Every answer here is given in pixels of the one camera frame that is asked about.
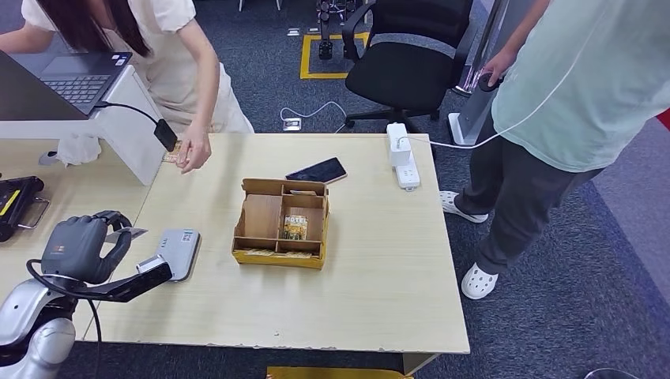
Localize person's left hand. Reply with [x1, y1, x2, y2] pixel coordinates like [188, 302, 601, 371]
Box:
[175, 125, 213, 174]

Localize person's right hand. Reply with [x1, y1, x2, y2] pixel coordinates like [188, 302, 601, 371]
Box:
[481, 49, 517, 88]

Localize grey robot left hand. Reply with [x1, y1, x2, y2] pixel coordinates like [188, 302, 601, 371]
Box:
[40, 210, 134, 286]

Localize black round handle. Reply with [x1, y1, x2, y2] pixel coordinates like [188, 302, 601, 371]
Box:
[477, 73, 506, 94]

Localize hotel key card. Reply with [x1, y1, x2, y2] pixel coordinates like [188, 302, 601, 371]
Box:
[162, 140, 184, 164]

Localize white ID card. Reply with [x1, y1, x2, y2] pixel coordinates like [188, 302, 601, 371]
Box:
[104, 227, 149, 244]

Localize hotel key card autumn trees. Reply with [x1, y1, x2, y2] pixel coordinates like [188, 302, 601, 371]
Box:
[283, 214, 310, 242]

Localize person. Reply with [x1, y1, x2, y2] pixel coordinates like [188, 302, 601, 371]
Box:
[439, 0, 670, 302]
[0, 0, 256, 174]

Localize grey card reader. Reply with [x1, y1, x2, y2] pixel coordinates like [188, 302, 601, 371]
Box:
[156, 228, 202, 283]

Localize black power adapter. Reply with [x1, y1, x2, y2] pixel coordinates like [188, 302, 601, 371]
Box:
[152, 118, 179, 153]

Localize silver floor stand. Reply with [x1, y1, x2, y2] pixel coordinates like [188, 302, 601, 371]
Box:
[447, 0, 511, 146]

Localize white laptop riser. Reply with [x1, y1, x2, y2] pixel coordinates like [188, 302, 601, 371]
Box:
[0, 65, 168, 187]

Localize black device with yellow label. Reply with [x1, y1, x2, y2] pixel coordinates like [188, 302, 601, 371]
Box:
[0, 175, 52, 242]

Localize wooden compartment box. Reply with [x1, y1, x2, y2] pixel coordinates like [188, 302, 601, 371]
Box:
[232, 178, 331, 271]

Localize black office chair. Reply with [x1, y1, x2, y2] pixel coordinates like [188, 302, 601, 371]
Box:
[341, 0, 475, 134]

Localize white crumpled tissue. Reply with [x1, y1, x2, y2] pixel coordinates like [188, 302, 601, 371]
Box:
[56, 134, 103, 168]

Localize black smartphone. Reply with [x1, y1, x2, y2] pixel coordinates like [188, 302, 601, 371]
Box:
[285, 157, 348, 185]

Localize white charger plug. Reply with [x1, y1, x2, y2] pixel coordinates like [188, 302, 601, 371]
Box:
[390, 137, 413, 167]

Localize dark grey laptop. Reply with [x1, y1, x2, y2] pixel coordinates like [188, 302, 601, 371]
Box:
[0, 51, 134, 122]

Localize white power strip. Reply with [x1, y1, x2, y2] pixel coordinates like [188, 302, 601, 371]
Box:
[386, 122, 421, 192]

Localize yellow floor tape square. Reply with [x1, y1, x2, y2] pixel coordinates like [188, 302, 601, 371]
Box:
[299, 32, 370, 81]

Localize white clog shoe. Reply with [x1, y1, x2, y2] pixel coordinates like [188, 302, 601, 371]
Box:
[439, 190, 489, 225]
[460, 263, 499, 302]

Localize black equipment base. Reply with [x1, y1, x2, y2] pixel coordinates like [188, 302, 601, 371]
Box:
[315, 0, 362, 62]

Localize yellow board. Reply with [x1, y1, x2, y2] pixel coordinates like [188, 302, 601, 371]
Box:
[265, 366, 415, 379]

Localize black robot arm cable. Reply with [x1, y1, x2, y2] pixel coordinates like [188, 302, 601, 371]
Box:
[26, 258, 103, 379]

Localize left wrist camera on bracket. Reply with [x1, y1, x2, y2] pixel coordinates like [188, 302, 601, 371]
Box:
[78, 254, 174, 303]

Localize black laptop power cable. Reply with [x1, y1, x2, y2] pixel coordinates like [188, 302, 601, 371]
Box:
[94, 100, 160, 126]

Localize white charging cable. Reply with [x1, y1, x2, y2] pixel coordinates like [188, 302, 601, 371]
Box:
[397, 44, 585, 151]

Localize white floor cable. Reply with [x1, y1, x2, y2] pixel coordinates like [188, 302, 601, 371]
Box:
[279, 100, 349, 134]

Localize metal ring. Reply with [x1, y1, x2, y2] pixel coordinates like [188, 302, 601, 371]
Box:
[583, 368, 642, 379]

